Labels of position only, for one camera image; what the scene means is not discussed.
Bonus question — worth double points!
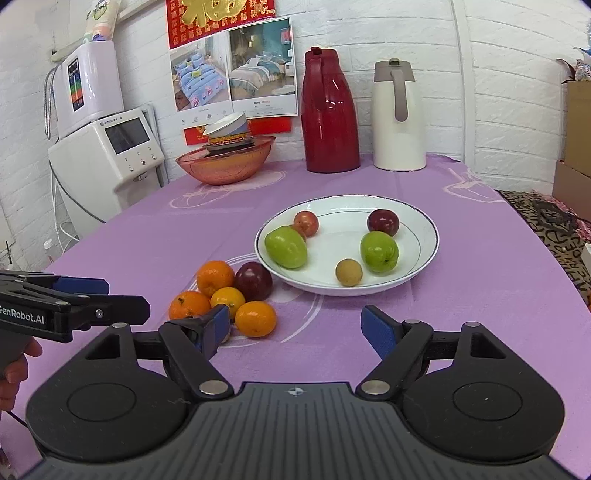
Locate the red thermos jug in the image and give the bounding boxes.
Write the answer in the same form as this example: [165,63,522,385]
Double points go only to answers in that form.
[301,46,361,173]

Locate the white wall-mounted purifier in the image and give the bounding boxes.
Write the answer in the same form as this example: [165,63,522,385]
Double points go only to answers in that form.
[53,41,124,138]

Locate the front large orange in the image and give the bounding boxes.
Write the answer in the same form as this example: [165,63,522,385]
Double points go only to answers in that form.
[168,290,211,320]

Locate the back large orange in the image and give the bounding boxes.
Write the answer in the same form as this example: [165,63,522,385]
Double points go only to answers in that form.
[195,260,235,298]

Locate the flat cardboard box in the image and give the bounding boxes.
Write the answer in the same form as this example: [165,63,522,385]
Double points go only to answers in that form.
[552,160,591,217]

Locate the white water dispenser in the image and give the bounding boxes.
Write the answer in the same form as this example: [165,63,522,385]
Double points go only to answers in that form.
[48,105,168,239]

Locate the patterned brown cloth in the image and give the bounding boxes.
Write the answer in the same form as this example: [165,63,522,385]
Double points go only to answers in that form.
[498,190,590,307]

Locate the green apple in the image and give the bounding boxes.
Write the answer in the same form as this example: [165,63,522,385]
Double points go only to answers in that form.
[264,226,308,269]
[360,231,400,275]

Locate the large orange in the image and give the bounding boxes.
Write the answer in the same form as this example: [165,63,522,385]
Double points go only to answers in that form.
[168,290,211,320]
[195,260,235,298]

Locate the orange glass bowl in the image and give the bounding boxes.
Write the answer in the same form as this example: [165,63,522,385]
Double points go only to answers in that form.
[176,135,276,186]

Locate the red fu wall poster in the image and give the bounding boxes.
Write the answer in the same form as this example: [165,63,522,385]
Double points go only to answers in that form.
[165,0,276,49]

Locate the white ceramic plate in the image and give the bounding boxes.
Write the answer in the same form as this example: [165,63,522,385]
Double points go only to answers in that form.
[254,194,441,297]

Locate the stacked patterned bowls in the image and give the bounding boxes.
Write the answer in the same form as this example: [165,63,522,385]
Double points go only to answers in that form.
[204,112,253,154]

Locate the small orange citrus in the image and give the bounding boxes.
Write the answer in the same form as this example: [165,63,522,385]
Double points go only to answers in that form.
[235,301,277,338]

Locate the dark plum near plate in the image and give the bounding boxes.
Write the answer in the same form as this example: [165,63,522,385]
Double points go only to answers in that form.
[233,261,273,302]

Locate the white thermos jug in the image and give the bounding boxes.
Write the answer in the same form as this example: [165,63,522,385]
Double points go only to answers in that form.
[370,58,427,172]

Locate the large cardboard box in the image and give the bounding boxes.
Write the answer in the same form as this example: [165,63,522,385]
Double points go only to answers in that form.
[564,81,591,176]

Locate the person's left hand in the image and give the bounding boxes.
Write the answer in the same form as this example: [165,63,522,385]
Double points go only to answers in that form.
[0,338,43,412]

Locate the bedding calendar poster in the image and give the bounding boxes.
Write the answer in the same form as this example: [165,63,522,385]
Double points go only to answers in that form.
[170,17,298,129]

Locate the purple tablecloth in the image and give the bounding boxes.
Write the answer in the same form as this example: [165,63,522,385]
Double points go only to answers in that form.
[1,156,590,479]

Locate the brown kiwi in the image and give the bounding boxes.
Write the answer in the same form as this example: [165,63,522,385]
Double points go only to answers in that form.
[335,258,363,287]
[221,328,232,344]

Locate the yellow-orange small citrus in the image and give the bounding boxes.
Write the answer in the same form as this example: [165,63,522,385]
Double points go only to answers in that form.
[211,287,245,322]

